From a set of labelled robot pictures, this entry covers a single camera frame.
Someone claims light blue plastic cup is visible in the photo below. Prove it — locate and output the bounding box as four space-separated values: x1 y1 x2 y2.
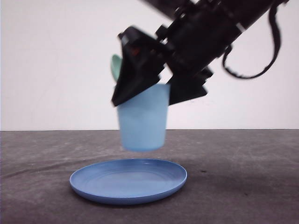
117 84 170 152

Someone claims blue plastic plate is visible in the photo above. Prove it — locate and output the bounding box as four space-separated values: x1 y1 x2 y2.
69 159 188 205

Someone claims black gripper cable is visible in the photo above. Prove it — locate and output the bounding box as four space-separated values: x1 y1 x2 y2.
221 2 281 79

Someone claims mint green plastic spoon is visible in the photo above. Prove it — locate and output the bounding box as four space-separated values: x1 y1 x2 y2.
110 54 122 82

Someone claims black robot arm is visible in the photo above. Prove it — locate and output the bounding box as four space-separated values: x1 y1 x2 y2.
112 0 282 106

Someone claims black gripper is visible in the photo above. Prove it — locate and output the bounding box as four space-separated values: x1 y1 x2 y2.
112 21 213 106

